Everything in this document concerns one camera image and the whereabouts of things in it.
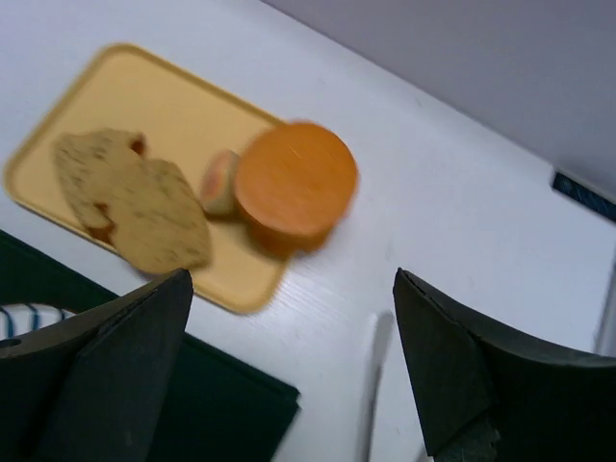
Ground orange round cake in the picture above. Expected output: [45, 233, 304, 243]
[234, 121, 359, 258]

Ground dark green cloth placemat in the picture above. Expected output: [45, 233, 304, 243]
[1, 234, 299, 461]

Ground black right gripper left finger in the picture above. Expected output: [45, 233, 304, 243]
[1, 269, 193, 461]

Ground small pink filled roll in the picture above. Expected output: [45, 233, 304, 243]
[199, 150, 240, 217]

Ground speckled bread slice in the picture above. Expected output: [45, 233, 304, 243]
[107, 159, 213, 274]
[52, 128, 146, 244]

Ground yellow plastic tray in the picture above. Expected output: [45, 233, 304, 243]
[4, 43, 289, 315]

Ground white blue striped plate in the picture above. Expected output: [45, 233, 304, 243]
[0, 303, 73, 341]

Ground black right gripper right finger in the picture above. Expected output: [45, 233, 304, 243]
[393, 269, 615, 461]

